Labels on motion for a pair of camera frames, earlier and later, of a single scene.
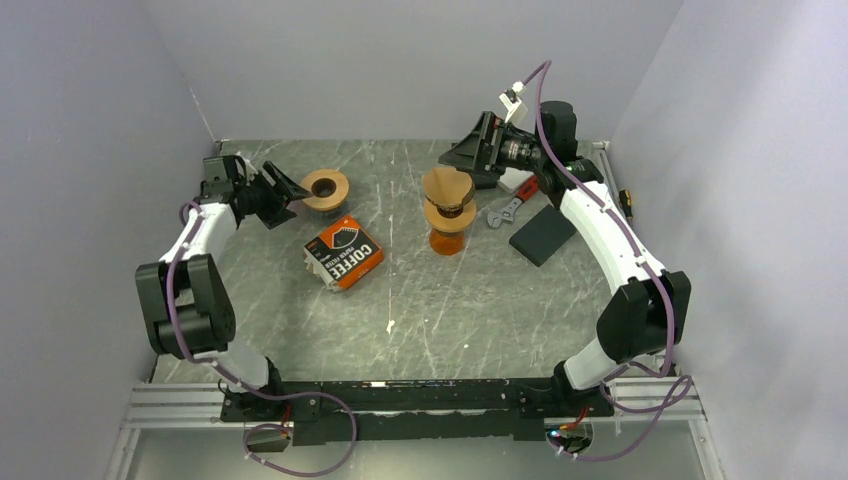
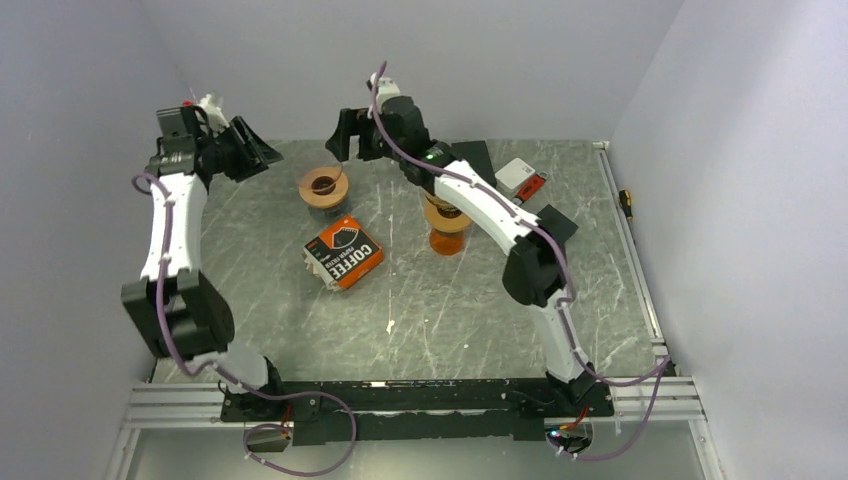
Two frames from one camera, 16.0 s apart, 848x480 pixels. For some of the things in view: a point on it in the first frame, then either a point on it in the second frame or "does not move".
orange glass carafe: (448, 244) does not move
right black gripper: (468, 155) -> (350, 121)
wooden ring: (460, 222) does not move
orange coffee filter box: (343, 254) does not move
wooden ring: (332, 201) does not move
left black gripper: (276, 212) -> (248, 166)
